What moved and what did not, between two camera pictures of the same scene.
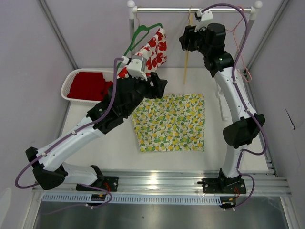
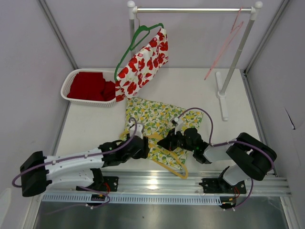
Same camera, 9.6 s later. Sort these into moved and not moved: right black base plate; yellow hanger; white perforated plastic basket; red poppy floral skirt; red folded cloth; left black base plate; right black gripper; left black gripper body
Moved: left black gripper body; right black gripper; yellow hanger
Not moved: right black base plate; red poppy floral skirt; white perforated plastic basket; left black base plate; red folded cloth
